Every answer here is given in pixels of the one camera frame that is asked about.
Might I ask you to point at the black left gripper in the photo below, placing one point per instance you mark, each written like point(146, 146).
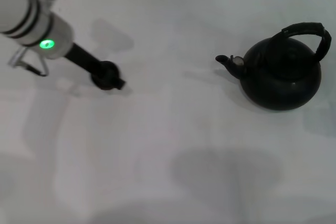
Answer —
point(81, 57)

